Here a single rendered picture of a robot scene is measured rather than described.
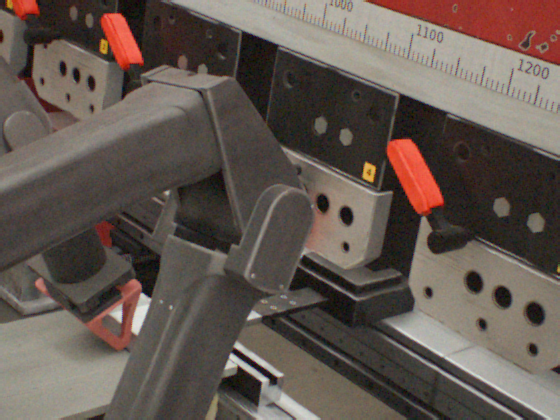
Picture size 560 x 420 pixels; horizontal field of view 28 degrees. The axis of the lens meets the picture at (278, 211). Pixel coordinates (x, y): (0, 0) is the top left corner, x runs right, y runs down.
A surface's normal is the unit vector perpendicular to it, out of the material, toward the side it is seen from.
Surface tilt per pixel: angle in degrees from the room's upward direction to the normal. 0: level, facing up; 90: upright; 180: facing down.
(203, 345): 80
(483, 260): 90
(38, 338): 0
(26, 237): 83
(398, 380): 90
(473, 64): 90
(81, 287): 27
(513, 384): 0
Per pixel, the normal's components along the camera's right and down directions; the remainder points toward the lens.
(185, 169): 0.47, 0.33
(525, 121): -0.74, 0.13
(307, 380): 0.15, -0.92
